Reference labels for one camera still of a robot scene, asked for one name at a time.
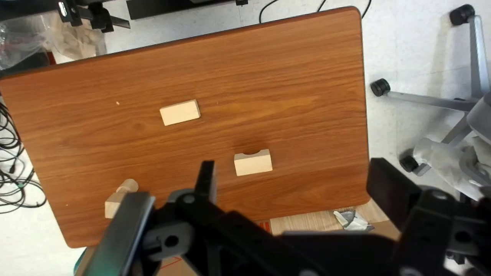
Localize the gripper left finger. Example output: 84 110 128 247
143 160 284 276

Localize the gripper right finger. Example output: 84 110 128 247
366 158 491 276

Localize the notched wooden block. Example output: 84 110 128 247
234 149 273 177

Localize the wooden block with round peg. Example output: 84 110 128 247
104 178 139 219

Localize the rectangular wooden block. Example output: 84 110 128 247
160 99 201 127

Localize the crumpled silver wrapper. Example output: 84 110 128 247
333 209 375 232

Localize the cardboard box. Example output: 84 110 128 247
75 198 401 276

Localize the grey office chair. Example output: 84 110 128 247
370 4 491 202

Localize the clear plastic bag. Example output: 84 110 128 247
0 15 107 70

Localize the tangle of black cables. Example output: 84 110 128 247
0 100 47 214

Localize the black cable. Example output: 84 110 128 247
259 0 372 24

